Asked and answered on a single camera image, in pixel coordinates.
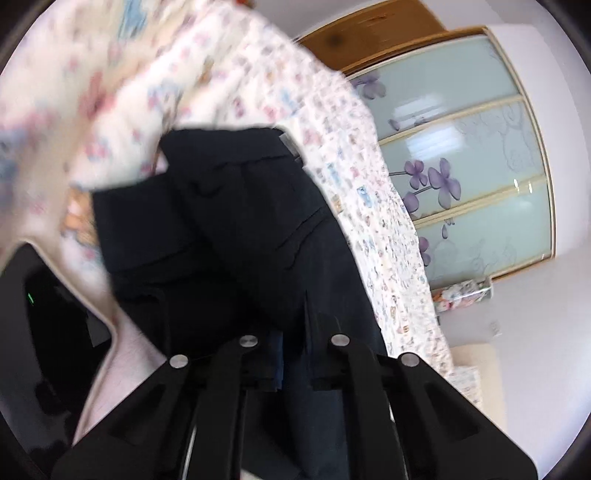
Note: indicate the wardrobe with floral glass doors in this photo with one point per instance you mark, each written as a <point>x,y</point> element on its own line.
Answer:
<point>461,83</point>

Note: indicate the animal print fleece blanket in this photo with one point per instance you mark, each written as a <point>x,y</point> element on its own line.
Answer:
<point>300,92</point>

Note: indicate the beige headboard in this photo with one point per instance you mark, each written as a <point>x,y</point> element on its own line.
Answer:
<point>490,369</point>

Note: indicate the clear cylinder of plush toys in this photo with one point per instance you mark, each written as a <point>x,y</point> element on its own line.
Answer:
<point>461,293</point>

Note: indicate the animal print pillow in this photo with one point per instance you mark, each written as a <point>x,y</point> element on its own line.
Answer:
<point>468,386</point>

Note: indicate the white wall socket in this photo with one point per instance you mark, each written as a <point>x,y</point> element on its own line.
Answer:
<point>496,328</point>

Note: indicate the black pants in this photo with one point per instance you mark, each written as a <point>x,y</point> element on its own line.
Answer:
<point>231,221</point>

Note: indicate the wooden door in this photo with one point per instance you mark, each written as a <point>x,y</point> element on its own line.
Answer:
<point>360,32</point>

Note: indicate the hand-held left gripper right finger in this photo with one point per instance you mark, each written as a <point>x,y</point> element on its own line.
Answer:
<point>323,360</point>

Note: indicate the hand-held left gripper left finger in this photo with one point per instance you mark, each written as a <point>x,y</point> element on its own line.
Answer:
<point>277,362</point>

